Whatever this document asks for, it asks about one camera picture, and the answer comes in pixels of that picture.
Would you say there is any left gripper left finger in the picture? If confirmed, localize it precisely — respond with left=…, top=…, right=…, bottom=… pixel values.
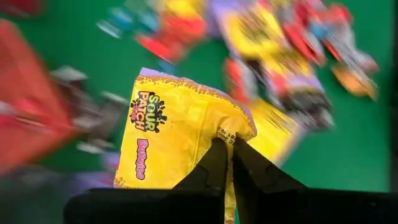
left=63, top=137, right=229, bottom=224

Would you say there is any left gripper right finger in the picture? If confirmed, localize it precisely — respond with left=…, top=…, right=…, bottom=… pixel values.
left=232, top=137, right=398, bottom=224

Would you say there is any zebra striped chocolate bar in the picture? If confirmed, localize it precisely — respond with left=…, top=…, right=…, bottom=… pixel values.
left=74, top=90, right=130, bottom=155
left=49, top=64, right=103, bottom=125
left=289, top=105, right=336, bottom=131
left=279, top=88, right=332, bottom=116

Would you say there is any blue lollipop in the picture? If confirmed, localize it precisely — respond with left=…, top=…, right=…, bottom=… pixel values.
left=136, top=7, right=161, bottom=34
left=157, top=58, right=177, bottom=74
left=95, top=6, right=137, bottom=40

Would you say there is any orange yellow candy packet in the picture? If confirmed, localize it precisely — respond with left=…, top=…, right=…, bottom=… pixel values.
left=331, top=62, right=379, bottom=100

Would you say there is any purple yellow Sour Patch packet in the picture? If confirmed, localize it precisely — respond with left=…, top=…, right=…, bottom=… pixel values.
left=208, top=0, right=287, bottom=60
left=261, top=49, right=326, bottom=94

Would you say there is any purple blue candy packet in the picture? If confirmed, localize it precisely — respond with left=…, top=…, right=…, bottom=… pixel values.
left=70, top=151, right=121, bottom=195

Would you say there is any red white candy packet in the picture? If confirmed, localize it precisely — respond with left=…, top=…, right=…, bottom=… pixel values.
left=223, top=57, right=259, bottom=103

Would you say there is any orange plastic basket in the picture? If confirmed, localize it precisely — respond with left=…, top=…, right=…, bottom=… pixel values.
left=0, top=18, right=78, bottom=175

